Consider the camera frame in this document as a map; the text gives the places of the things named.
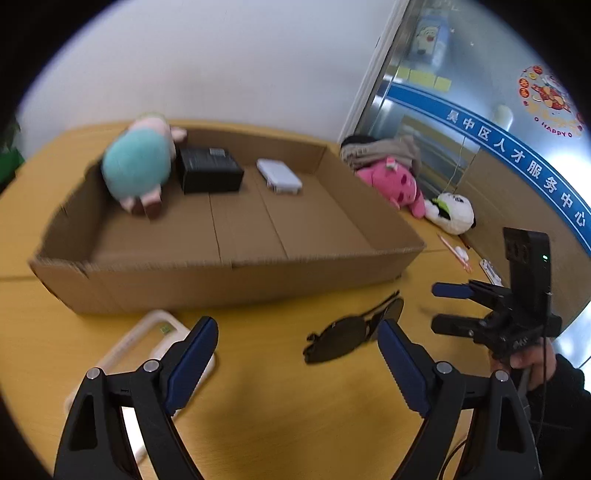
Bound brown cardboard box tray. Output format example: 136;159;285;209
30;127;425;314

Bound teal pink plush toy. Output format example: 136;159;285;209
101;114;187;220

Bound grey beige folded cloth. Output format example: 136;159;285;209
339;135;422;176

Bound white green panda plush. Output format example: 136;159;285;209
425;192;476;236

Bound black rectangular box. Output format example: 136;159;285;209
175;147;245;195

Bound green mat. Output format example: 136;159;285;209
0;147;24;184

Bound black sunglasses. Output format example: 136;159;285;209
303;291;404;365

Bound white power adapter block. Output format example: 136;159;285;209
256;158;303;194

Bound black sleeve right forearm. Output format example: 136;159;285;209
527;355;591;480

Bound person's right hand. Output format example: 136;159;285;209
489;338;557;391

